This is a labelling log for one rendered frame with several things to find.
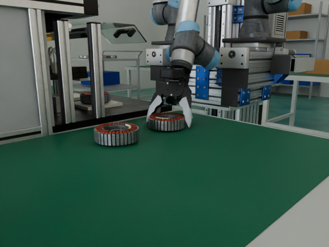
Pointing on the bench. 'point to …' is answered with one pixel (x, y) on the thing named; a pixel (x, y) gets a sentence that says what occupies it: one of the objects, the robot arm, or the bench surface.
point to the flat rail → (75, 33)
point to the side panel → (23, 76)
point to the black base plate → (135, 108)
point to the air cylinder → (56, 103)
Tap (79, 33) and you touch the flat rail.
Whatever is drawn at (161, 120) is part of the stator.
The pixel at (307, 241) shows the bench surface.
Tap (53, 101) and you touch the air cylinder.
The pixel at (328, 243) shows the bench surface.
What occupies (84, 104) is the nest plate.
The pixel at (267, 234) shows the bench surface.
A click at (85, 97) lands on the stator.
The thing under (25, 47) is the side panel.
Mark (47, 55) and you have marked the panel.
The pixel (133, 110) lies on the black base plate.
